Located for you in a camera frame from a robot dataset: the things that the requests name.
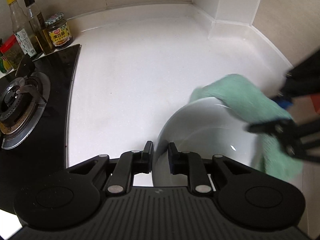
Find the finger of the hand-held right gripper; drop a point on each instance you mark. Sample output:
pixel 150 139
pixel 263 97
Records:
pixel 265 128
pixel 282 102

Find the dark lid green label jar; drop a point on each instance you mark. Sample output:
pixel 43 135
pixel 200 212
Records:
pixel 3 63

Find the green and grey cloth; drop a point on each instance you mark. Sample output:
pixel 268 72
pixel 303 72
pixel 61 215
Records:
pixel 240 95

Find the checkered lid sauce jar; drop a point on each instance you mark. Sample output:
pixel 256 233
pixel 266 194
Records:
pixel 59 33

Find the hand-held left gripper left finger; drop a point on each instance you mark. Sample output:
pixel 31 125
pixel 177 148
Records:
pixel 149 156

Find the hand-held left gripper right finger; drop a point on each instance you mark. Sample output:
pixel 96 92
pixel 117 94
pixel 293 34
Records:
pixel 173 160

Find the gas burner with pan support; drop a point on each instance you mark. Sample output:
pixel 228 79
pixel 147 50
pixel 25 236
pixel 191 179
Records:
pixel 22 105

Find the black cap oil bottle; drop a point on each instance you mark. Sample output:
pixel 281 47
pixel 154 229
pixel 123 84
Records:
pixel 40 30

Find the red lid jar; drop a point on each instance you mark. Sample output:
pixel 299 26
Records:
pixel 13 52

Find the yellow cap clear bottle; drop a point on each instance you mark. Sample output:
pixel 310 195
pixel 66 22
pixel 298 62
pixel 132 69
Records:
pixel 21 30

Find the black glass gas stove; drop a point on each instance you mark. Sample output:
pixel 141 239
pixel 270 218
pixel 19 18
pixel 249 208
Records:
pixel 55 120

